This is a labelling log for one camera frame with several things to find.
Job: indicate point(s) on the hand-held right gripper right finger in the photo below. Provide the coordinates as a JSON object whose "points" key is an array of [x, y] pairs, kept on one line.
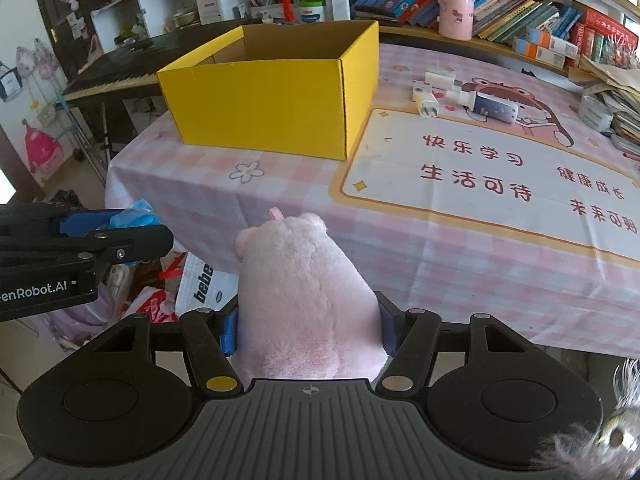
{"points": [[391, 330]]}

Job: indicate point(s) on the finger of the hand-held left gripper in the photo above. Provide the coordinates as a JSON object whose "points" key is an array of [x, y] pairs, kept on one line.
{"points": [[145, 242], [90, 222]]}

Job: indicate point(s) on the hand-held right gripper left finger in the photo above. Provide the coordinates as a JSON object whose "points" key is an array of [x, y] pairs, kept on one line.
{"points": [[229, 332]]}

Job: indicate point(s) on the pink plush pig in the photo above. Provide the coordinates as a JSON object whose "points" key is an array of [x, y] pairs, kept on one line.
{"points": [[305, 300]]}

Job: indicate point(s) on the yellow cardboard box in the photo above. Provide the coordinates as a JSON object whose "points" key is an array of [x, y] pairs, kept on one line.
{"points": [[260, 105]]}

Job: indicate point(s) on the small white-capped spray bottle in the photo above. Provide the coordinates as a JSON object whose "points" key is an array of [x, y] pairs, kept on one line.
{"points": [[492, 105]]}

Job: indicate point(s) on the blue plastic bag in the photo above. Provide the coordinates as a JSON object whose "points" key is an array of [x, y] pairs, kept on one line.
{"points": [[137, 217]]}

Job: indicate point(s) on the red white plastic bag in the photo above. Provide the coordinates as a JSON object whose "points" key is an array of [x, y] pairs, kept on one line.
{"points": [[150, 300]]}

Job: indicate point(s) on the pink backpack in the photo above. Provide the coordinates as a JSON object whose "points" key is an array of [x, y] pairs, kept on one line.
{"points": [[42, 147]]}

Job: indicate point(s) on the black keyboard stand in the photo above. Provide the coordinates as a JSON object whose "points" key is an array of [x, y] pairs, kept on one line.
{"points": [[106, 130]]}

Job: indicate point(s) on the printed cartoon desk mat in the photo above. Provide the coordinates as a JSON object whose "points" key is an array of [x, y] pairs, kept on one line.
{"points": [[450, 210]]}

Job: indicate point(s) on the black electronic keyboard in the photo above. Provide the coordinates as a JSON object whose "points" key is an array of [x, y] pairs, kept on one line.
{"points": [[150, 60]]}

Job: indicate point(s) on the grey furry toy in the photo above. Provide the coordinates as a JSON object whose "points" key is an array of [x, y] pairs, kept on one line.
{"points": [[590, 445]]}

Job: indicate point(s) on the white charger plug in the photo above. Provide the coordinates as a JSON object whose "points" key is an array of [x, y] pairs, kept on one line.
{"points": [[425, 100]]}

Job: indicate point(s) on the white rectangular adapter block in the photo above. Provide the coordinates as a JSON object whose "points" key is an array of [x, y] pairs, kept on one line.
{"points": [[440, 79]]}

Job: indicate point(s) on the red hanging ornament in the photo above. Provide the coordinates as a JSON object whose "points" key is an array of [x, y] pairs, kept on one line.
{"points": [[286, 0]]}

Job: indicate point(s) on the white jar green lid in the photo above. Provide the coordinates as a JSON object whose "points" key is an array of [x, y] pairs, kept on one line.
{"points": [[311, 11]]}

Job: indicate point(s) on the orange white small box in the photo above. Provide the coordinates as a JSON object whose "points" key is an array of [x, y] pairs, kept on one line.
{"points": [[537, 54], [555, 42]]}

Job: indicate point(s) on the pile of papers and books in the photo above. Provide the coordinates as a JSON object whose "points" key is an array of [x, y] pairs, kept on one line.
{"points": [[625, 105]]}

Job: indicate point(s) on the pink cylindrical pen holder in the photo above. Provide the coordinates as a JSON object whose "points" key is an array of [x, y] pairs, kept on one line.
{"points": [[456, 10]]}

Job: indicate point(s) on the red boxed book set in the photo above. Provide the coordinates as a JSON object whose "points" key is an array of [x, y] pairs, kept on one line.
{"points": [[607, 35]]}

